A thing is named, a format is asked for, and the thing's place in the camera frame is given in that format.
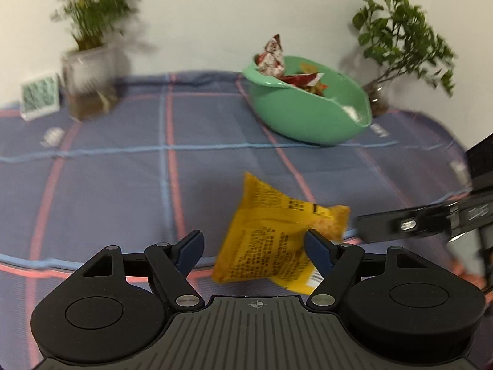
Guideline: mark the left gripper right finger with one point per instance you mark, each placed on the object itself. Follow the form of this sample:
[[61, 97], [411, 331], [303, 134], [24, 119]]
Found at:
[[338, 266]]

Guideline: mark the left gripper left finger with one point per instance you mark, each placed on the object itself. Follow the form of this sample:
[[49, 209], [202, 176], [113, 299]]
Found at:
[[170, 265]]

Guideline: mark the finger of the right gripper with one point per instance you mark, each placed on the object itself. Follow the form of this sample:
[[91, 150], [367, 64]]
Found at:
[[418, 222]]

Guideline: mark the yellow snack bag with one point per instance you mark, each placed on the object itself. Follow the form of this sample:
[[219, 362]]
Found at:
[[265, 238]]

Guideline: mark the dark red gold pouch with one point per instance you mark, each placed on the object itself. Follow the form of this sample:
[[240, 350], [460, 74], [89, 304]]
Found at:
[[303, 80]]

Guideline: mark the person right hand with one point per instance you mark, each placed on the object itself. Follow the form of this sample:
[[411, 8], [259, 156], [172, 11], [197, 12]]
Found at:
[[460, 271]]

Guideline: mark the white plant tag right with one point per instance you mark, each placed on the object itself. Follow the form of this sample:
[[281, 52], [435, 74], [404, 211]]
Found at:
[[379, 130]]

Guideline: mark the white plant tag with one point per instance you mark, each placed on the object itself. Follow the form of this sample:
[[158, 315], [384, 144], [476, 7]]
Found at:
[[379, 130], [53, 137]]

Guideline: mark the clear nougat candy packet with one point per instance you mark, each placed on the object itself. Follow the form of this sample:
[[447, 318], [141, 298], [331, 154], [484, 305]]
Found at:
[[352, 113]]

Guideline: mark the green plastic bowl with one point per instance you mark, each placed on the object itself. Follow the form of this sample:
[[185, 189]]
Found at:
[[303, 116]]

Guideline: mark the white plant tag left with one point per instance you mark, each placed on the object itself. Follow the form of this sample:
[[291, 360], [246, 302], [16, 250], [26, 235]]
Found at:
[[53, 137]]

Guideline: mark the broad-leaf plant in glass vase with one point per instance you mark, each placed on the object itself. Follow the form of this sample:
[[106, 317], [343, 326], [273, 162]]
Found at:
[[396, 35]]

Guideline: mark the red white snack bag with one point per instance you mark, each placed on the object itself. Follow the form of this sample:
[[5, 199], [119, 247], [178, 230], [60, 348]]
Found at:
[[270, 61]]

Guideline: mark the white digital clock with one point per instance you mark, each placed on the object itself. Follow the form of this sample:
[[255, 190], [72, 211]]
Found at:
[[39, 97]]

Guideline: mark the small-leaf plant in white pot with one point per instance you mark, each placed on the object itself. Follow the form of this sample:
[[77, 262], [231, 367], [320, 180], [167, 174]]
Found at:
[[89, 70]]

